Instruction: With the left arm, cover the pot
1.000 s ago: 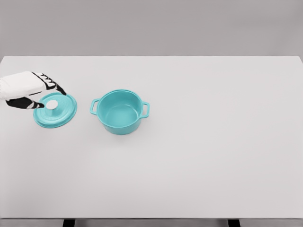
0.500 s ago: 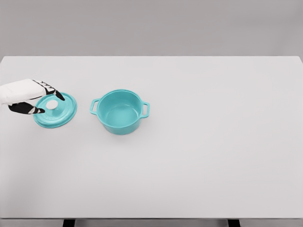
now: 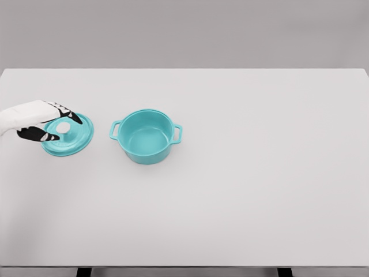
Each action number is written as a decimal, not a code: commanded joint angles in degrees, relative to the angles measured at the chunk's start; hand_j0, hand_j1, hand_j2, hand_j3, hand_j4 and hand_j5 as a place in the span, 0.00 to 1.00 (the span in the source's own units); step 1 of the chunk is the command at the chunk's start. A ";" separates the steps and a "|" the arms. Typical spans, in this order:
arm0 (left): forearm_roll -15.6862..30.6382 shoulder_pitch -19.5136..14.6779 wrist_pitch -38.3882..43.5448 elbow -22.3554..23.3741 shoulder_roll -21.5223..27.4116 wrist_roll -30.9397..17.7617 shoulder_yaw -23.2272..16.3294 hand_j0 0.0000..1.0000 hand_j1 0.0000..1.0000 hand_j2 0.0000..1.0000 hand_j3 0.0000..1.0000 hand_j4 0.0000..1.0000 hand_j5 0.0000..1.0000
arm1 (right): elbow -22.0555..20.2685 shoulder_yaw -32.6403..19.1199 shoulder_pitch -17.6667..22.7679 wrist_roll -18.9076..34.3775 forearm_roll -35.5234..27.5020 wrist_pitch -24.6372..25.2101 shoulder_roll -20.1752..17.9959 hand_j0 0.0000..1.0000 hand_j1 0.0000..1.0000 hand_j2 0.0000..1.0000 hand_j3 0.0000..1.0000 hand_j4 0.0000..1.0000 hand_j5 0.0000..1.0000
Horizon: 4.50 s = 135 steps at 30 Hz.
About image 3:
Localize turquoise pot with handles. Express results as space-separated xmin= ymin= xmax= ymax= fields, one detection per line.
xmin=108 ymin=108 xmax=184 ymax=166

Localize turquoise pot lid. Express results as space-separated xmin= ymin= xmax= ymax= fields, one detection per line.
xmin=40 ymin=112 xmax=95 ymax=158

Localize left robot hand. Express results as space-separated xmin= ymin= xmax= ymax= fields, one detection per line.
xmin=7 ymin=99 xmax=84 ymax=143

